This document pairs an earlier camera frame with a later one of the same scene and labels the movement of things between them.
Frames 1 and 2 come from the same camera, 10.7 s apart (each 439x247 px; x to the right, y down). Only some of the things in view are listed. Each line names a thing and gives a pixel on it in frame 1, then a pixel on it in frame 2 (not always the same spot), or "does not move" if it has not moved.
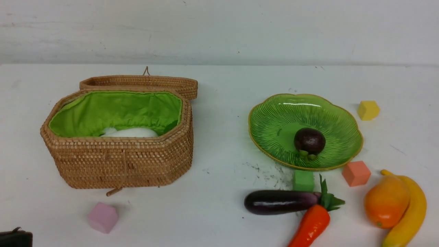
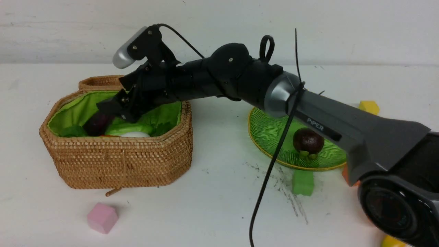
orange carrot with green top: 315,221 to 107,136
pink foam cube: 103,217 does not move
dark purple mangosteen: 309,141 does not move
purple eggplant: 271,202 to 97,124
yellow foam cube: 368,110 does not move
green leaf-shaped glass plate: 273,120 does not move
